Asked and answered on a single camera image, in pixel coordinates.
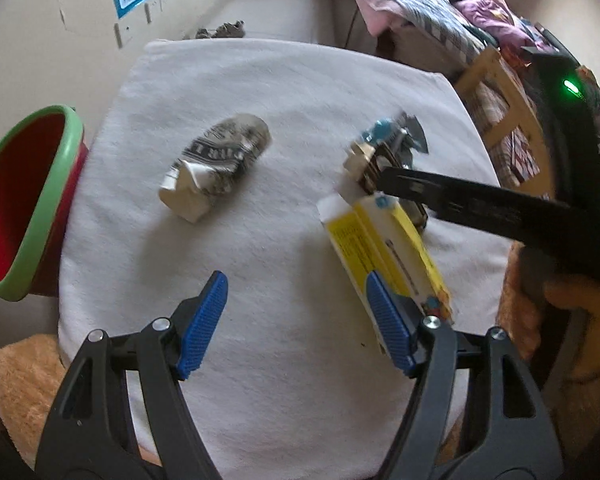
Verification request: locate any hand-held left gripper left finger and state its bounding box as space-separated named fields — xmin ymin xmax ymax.
xmin=35 ymin=270 xmax=230 ymax=480

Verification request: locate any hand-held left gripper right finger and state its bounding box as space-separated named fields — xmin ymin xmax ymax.
xmin=366 ymin=270 xmax=565 ymax=480

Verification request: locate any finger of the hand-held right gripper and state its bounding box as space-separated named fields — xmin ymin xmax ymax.
xmin=377 ymin=166 xmax=561 ymax=250

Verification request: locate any yellow and white box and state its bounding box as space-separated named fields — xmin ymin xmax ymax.
xmin=316 ymin=191 xmax=453 ymax=356

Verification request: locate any blue and silver wrapper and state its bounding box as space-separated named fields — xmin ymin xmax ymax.
xmin=342 ymin=112 xmax=431 ymax=233

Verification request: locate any red bin with green rim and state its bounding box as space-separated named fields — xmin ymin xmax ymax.
xmin=0 ymin=105 xmax=88 ymax=303

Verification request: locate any person's right forearm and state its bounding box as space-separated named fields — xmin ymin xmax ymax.
xmin=495 ymin=242 xmax=600 ymax=388

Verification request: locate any checkered blanket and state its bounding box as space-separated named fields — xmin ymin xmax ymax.
xmin=472 ymin=80 xmax=556 ymax=196

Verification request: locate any crumpled newspaper-print carton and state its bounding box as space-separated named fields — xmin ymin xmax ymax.
xmin=159 ymin=114 xmax=272 ymax=223

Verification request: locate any purple cloth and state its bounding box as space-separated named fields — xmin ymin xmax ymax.
xmin=455 ymin=0 xmax=533 ymax=50

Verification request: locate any orange fuzzy cloth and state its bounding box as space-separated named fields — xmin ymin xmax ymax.
xmin=0 ymin=335 xmax=161 ymax=471

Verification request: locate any white towel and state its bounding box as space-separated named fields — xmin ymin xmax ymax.
xmin=57 ymin=39 xmax=513 ymax=480

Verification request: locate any wooden chair frame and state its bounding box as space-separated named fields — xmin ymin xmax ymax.
xmin=454 ymin=46 xmax=556 ymax=201

